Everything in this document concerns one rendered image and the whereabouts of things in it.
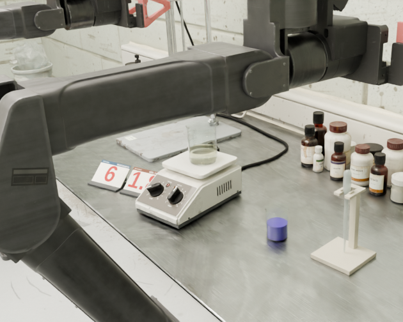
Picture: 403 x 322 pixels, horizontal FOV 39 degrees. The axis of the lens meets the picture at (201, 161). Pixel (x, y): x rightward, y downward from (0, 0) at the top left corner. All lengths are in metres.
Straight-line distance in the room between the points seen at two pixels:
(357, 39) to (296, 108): 0.93
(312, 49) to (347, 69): 0.06
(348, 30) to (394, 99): 0.77
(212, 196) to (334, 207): 0.25
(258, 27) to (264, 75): 0.06
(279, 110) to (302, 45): 1.02
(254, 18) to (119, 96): 0.18
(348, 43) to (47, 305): 0.62
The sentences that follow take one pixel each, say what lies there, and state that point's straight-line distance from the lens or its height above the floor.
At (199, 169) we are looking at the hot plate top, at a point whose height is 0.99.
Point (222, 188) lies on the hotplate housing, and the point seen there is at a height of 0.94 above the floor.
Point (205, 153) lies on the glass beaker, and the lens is 1.15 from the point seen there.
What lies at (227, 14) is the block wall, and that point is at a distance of 1.82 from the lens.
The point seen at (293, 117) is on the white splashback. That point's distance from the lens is 1.58.
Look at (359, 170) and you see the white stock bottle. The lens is 1.26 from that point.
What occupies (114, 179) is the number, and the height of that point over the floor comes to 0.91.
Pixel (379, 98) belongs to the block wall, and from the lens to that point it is 1.42.
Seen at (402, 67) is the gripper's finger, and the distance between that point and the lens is 0.66.
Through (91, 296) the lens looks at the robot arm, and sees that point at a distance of 0.55.
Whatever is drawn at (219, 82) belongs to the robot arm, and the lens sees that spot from 0.53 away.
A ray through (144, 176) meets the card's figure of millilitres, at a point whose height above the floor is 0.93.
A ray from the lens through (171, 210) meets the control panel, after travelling 1.11.
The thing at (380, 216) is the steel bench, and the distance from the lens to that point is 1.16.
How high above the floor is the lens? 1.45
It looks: 23 degrees down
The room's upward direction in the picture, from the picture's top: 4 degrees counter-clockwise
